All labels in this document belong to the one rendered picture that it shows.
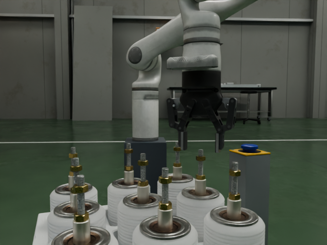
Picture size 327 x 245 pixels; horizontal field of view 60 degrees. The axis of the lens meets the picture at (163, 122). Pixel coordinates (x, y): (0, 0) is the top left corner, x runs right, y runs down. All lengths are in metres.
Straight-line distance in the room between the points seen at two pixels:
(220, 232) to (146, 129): 0.56
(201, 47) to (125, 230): 0.35
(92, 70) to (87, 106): 0.80
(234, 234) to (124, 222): 0.19
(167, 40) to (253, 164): 0.45
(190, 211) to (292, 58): 7.55
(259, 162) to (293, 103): 7.27
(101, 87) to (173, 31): 5.65
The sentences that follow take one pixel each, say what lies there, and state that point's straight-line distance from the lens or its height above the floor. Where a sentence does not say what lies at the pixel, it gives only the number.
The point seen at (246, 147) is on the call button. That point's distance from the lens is 0.70.
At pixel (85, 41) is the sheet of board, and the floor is 1.76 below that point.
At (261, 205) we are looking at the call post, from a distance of 0.74.
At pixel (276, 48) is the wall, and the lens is 7.85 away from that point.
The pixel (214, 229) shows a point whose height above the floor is 0.24.
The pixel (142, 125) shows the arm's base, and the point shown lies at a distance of 0.95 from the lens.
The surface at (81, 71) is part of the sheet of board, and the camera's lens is 6.66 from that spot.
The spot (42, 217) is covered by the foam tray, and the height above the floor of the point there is 0.18.
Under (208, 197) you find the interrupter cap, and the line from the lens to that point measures 0.56.
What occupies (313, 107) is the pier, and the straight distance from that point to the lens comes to 7.90.
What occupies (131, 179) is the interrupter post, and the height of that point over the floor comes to 0.26.
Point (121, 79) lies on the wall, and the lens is 7.07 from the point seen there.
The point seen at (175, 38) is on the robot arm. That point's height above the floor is 0.62.
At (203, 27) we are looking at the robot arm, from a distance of 0.54.
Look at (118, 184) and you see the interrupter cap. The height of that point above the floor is 0.25.
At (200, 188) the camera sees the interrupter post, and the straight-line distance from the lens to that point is 0.58.
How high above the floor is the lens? 0.44
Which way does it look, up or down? 4 degrees down
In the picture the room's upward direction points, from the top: straight up
